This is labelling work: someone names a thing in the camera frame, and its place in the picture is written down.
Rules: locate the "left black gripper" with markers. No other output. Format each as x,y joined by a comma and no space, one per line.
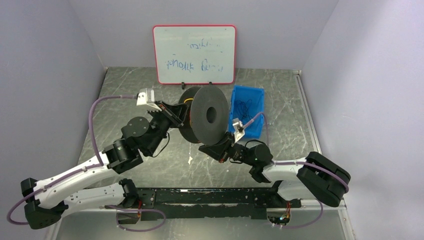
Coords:
173,115

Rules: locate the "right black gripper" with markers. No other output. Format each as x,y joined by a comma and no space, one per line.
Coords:
223,145

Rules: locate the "black cable spool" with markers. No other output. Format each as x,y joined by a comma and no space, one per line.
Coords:
208,113

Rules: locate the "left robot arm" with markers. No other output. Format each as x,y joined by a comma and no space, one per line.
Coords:
47,201

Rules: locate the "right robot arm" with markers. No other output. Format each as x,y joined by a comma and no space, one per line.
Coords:
265,169

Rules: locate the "blue plastic bin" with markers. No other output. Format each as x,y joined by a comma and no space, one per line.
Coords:
245,103

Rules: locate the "red framed whiteboard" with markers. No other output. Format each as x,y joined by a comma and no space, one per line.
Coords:
195,54

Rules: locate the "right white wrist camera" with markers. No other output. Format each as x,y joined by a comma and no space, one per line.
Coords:
239,130

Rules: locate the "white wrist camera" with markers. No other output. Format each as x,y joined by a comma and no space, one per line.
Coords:
146,100
239,130

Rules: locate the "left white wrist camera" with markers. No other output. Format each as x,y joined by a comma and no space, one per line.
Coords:
146,100

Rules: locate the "black base frame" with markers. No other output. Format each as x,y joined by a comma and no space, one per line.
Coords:
191,203

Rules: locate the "aluminium side rail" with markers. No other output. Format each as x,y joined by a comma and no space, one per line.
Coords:
309,122

